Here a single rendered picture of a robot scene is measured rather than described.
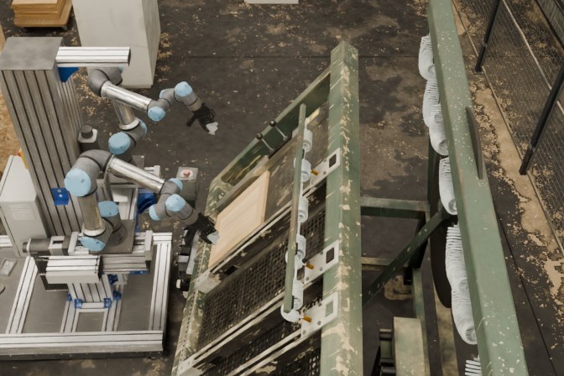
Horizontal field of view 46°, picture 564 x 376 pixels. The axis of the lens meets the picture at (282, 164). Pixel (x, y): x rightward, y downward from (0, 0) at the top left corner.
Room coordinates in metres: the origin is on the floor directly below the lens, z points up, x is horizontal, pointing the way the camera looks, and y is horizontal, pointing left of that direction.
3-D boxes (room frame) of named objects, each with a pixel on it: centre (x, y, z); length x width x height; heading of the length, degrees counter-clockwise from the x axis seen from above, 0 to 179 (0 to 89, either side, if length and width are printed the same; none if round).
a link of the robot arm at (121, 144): (2.66, 0.91, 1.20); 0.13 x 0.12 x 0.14; 159
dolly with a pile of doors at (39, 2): (5.75, 2.47, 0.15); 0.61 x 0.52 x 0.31; 5
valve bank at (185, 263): (2.30, 0.52, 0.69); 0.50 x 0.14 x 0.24; 178
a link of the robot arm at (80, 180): (2.03, 0.90, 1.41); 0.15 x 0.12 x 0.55; 169
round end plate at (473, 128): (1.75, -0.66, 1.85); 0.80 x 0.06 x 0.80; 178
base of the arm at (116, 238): (2.16, 0.87, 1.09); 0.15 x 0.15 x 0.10
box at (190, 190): (2.74, 0.57, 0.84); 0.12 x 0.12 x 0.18; 88
